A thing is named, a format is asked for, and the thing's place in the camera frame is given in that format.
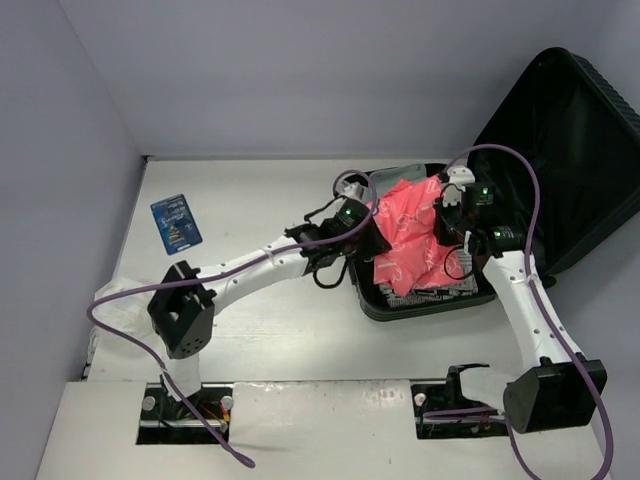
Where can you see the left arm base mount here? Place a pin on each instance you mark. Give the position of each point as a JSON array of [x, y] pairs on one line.
[[166, 421]]

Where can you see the grey garment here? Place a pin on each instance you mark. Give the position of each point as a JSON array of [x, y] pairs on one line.
[[385, 179]]

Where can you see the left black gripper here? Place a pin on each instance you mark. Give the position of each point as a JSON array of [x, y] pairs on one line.
[[373, 236]]

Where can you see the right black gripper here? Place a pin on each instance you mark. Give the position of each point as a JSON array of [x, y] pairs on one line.
[[445, 226]]

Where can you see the pink patterned garment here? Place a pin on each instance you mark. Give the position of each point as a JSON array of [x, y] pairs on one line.
[[416, 261]]

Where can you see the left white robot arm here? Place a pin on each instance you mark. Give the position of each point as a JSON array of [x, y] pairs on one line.
[[183, 316]]

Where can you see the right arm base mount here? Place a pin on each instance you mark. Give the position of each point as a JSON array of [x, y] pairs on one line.
[[439, 415]]

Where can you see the black hard-shell suitcase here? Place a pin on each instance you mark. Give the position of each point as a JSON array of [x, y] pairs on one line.
[[582, 139]]

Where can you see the black white newspaper-print garment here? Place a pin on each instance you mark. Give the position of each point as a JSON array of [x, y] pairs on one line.
[[430, 295]]

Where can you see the blue card packet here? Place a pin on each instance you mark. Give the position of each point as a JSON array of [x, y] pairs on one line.
[[175, 223]]

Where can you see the clear plastic packet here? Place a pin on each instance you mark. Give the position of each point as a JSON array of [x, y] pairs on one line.
[[128, 314]]

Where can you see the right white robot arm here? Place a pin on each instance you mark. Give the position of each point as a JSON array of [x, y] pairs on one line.
[[555, 387]]

